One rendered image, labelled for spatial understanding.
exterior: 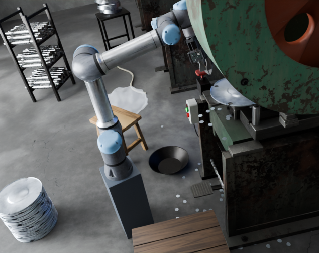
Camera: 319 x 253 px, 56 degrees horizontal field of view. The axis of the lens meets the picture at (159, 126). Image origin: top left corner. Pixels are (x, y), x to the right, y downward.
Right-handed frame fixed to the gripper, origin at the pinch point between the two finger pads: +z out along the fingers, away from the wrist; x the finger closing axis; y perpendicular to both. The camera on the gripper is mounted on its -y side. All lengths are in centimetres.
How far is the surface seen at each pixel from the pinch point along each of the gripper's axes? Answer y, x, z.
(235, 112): 7.3, 8.8, 20.8
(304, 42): 30, 49, -14
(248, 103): 11.1, 18.4, 14.6
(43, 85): -65, -231, -2
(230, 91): 4.0, 8.5, 10.8
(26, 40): -65, -212, -50
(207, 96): 9.5, -0.7, 8.7
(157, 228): 59, -22, 47
